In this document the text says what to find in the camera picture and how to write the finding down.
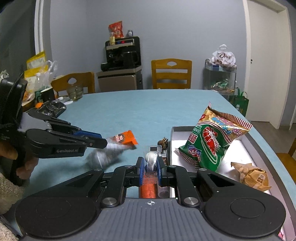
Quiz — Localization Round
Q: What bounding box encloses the clear newspaper print snack bag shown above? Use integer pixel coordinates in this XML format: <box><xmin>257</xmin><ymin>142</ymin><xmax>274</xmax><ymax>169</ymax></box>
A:
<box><xmin>86</xmin><ymin>143</ymin><xmax>126</xmax><ymax>170</ymax></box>

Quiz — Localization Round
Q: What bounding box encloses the orange stick snack pack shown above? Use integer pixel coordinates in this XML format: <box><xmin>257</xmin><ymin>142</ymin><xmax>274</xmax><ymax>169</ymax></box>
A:
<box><xmin>139</xmin><ymin>176</ymin><xmax>158</xmax><ymax>199</ymax></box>

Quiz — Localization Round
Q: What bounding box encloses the small clear candy packet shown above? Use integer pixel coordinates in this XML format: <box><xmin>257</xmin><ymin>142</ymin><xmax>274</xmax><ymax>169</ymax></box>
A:
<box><xmin>143</xmin><ymin>146</ymin><xmax>162</xmax><ymax>184</ymax></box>

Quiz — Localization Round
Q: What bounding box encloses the orange snack wrapper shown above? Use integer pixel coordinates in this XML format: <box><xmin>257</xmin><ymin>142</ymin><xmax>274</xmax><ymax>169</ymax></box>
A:
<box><xmin>110</xmin><ymin>130</ymin><xmax>138</xmax><ymax>149</ymax></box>

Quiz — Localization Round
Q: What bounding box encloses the green red chip bag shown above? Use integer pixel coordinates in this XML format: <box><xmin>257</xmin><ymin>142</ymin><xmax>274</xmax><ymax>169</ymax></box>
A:
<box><xmin>176</xmin><ymin>105</ymin><xmax>253</xmax><ymax>171</ymax></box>

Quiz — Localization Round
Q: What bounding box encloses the brown paper snack bag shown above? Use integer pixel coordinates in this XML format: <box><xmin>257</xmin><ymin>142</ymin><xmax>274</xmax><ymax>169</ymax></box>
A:
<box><xmin>231</xmin><ymin>162</ymin><xmax>271</xmax><ymax>192</ymax></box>

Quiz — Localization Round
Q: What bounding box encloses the fuzzy beige sleeve forearm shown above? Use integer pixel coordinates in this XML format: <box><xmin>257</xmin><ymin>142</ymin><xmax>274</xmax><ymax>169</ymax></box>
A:
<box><xmin>0</xmin><ymin>174</ymin><xmax>25</xmax><ymax>241</ymax></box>

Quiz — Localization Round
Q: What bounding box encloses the person's left hand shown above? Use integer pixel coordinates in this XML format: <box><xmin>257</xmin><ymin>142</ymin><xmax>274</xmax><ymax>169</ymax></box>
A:
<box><xmin>1</xmin><ymin>141</ymin><xmax>39</xmax><ymax>180</ymax></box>

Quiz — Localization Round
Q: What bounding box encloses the brown chocolate bar tube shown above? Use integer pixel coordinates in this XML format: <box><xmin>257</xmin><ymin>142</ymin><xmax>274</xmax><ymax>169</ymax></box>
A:
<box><xmin>157</xmin><ymin>150</ymin><xmax>170</xmax><ymax>198</ymax></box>

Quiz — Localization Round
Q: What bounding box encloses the glass jar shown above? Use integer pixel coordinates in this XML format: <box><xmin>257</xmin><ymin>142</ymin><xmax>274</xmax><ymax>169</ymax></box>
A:
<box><xmin>66</xmin><ymin>84</ymin><xmax>83</xmax><ymax>101</ymax></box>

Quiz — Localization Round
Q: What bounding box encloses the black mug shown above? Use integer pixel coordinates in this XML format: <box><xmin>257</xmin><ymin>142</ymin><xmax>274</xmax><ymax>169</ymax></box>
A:
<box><xmin>40</xmin><ymin>87</ymin><xmax>56</xmax><ymax>103</ymax></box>

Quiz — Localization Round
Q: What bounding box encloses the wooden chair left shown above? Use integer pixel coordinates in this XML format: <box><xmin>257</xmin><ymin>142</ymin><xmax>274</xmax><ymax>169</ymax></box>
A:
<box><xmin>51</xmin><ymin>72</ymin><xmax>95</xmax><ymax>93</ymax></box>

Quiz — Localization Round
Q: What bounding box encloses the wooden chair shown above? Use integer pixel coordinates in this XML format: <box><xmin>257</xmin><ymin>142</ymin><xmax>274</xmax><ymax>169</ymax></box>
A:
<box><xmin>51</xmin><ymin>72</ymin><xmax>95</xmax><ymax>93</ymax></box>
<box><xmin>151</xmin><ymin>58</ymin><xmax>192</xmax><ymax>89</ymax></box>
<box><xmin>276</xmin><ymin>138</ymin><xmax>296</xmax><ymax>182</ymax></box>

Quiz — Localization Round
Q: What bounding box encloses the yellow snack bags pile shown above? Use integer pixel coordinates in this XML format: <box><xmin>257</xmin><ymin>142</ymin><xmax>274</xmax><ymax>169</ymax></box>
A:
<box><xmin>24</xmin><ymin>51</ymin><xmax>58</xmax><ymax>93</ymax></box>

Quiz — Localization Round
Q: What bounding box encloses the black water dispenser machine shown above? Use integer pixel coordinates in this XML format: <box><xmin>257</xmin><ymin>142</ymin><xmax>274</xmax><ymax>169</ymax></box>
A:
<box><xmin>97</xmin><ymin>36</ymin><xmax>144</xmax><ymax>92</ymax></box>

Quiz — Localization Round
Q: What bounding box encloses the grey tray box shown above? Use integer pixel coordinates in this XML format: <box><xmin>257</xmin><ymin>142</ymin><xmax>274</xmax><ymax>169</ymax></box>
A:
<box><xmin>169</xmin><ymin>126</ymin><xmax>295</xmax><ymax>240</ymax></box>

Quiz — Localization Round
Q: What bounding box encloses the green shopping bag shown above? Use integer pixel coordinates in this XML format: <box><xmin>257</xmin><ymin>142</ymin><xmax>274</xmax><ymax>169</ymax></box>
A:
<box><xmin>229</xmin><ymin>87</ymin><xmax>249</xmax><ymax>116</ymax></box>

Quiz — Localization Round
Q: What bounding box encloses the red snack bag on machine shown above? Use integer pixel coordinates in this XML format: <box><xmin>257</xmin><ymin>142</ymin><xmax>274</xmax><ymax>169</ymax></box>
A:
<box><xmin>108</xmin><ymin>21</ymin><xmax>125</xmax><ymax>39</ymax></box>

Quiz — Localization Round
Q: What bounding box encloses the wooden chair far middle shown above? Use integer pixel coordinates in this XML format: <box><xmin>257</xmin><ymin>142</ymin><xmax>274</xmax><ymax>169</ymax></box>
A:
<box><xmin>151</xmin><ymin>58</ymin><xmax>192</xmax><ymax>89</ymax></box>

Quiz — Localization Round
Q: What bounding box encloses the wooden chair right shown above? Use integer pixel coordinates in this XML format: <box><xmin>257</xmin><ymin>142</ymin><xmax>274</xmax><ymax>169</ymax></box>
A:
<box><xmin>276</xmin><ymin>138</ymin><xmax>296</xmax><ymax>182</ymax></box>

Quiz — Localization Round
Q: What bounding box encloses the white Dove plastic bag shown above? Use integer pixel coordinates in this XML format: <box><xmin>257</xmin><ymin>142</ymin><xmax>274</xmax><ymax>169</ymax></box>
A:
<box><xmin>211</xmin><ymin>44</ymin><xmax>236</xmax><ymax>70</ymax></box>

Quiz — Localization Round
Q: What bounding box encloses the white door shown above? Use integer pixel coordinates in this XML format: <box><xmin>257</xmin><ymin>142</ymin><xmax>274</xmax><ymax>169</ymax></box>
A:
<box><xmin>243</xmin><ymin>1</ymin><xmax>292</xmax><ymax>128</ymax></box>

